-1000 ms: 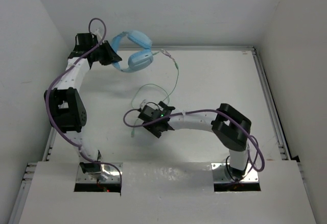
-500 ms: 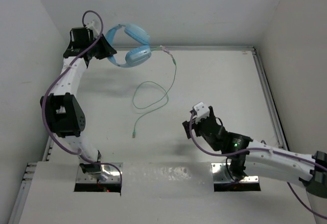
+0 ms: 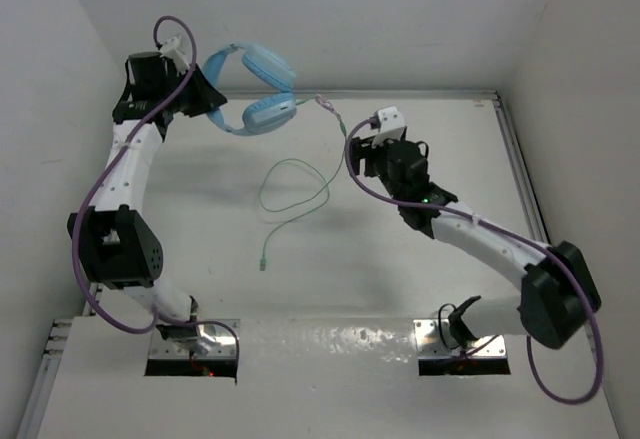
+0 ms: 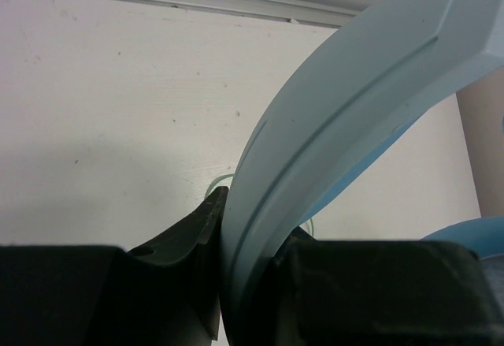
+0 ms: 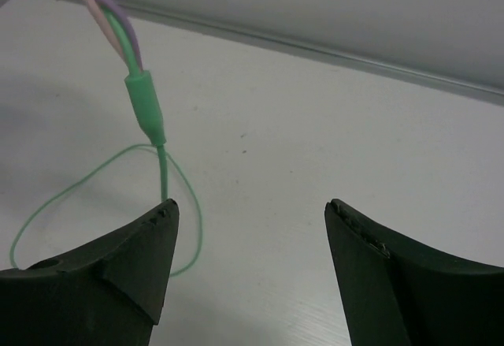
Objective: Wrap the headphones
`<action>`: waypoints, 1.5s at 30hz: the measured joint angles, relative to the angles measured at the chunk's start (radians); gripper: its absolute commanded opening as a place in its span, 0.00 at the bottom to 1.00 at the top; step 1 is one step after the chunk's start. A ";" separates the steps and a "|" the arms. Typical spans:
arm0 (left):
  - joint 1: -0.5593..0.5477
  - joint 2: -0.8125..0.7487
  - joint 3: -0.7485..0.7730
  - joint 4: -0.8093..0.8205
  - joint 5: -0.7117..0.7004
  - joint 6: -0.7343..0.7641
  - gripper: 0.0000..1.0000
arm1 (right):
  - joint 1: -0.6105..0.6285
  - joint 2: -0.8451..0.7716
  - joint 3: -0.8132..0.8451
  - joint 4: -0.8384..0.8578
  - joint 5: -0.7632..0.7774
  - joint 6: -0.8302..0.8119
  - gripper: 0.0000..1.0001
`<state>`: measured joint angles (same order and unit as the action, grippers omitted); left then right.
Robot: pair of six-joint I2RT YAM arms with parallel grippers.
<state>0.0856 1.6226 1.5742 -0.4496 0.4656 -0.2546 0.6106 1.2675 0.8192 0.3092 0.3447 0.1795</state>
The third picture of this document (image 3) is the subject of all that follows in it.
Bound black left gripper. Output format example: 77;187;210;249
159;63;226;118

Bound light blue headphones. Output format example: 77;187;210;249
201;42;297;137

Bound green headphone cable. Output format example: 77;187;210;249
257;93;351;273

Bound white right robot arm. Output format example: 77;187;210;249
346;138;601;350

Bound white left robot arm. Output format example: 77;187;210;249
67;47;226;334

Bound white front cover board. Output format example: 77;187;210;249
39;318;617;438

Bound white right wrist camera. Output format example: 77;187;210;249
371;106;406;148

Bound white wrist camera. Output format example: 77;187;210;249
159;34;191;73
371;106;406;148

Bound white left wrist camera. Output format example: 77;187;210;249
159;34;191;73

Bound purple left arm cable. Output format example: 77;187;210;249
72;16;241;365

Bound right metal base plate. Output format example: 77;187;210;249
413;318;509;360

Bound metal base plate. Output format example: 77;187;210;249
413;318;509;360
148;319;241;360

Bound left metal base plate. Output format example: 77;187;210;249
148;319;241;360

